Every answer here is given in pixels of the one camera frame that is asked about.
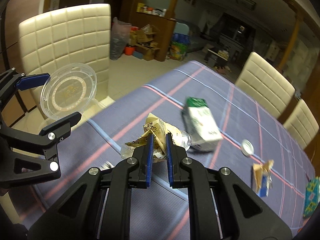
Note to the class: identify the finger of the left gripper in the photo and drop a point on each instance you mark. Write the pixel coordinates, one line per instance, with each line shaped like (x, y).
(32, 81)
(59, 130)

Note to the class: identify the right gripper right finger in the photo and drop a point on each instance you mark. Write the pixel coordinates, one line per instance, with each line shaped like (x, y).
(185, 172)

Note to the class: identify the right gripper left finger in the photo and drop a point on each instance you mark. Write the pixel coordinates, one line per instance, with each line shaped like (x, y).
(132, 173)

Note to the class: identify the clear round plastic lid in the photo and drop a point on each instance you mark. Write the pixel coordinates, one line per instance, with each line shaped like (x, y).
(69, 89)

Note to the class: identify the green white milk carton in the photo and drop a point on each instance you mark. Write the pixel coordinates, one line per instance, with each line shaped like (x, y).
(200, 125)

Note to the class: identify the torn blue paper cup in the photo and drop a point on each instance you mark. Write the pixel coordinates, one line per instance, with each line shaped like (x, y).
(261, 178)

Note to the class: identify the white bottle cap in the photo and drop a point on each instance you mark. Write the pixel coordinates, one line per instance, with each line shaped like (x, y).
(247, 148)

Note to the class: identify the cream quilted chair near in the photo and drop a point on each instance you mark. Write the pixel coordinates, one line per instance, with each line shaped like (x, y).
(78, 34)

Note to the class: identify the purple plaid tablecloth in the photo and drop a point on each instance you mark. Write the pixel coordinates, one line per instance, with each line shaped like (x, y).
(237, 116)

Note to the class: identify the grey plastic bag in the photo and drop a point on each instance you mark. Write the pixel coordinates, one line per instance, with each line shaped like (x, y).
(120, 36)

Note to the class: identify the orange bucket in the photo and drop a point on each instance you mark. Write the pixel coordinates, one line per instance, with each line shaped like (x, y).
(129, 50)

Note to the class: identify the cardboard boxes pile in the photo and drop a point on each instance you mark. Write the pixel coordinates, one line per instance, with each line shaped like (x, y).
(143, 40)

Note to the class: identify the dark coffee table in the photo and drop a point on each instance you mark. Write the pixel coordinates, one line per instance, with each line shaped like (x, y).
(221, 56)

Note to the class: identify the green patterned mat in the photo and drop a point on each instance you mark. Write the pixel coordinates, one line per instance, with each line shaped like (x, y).
(311, 197)

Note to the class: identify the colourful shopping bag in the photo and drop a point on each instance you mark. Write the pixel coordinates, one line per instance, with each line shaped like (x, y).
(179, 46)

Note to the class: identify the wooden cabinet divider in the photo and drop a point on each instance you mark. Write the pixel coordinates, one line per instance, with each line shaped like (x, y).
(163, 28)

